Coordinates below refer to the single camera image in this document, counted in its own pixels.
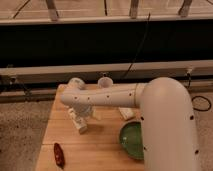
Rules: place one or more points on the long metal rail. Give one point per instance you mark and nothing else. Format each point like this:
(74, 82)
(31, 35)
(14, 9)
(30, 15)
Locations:
(90, 72)

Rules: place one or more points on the green ceramic bowl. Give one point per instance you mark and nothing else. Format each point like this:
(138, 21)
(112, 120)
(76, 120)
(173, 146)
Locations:
(130, 139)

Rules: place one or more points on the white plastic bottle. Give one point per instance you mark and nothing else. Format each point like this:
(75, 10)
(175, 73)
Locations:
(79, 122)

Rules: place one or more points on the red chili pepper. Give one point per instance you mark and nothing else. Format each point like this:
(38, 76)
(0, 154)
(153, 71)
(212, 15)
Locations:
(59, 156)

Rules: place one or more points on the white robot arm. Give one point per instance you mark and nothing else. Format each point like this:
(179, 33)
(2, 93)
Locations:
(167, 118)

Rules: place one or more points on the white rectangular packet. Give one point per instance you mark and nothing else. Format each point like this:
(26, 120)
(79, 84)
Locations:
(127, 113)

